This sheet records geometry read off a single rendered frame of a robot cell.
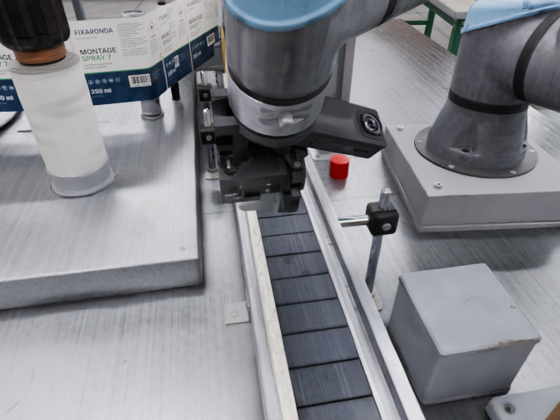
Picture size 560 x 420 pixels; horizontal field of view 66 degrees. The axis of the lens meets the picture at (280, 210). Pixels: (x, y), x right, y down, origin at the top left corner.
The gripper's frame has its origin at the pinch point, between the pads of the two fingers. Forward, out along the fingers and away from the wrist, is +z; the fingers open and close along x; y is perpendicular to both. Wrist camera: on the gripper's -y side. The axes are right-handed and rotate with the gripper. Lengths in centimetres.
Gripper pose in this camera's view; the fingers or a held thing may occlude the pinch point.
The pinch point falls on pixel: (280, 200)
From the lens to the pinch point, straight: 53.0
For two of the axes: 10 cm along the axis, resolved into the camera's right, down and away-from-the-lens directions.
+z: -0.8, 3.9, 9.2
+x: 1.4, 9.2, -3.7
